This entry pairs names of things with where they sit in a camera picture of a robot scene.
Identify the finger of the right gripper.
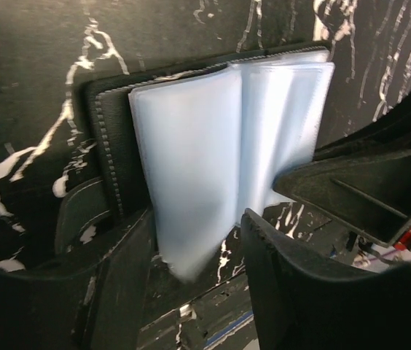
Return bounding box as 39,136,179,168
273,91,411,246

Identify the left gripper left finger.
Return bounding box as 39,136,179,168
0,209,153,349

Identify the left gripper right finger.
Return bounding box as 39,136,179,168
241,210,411,349

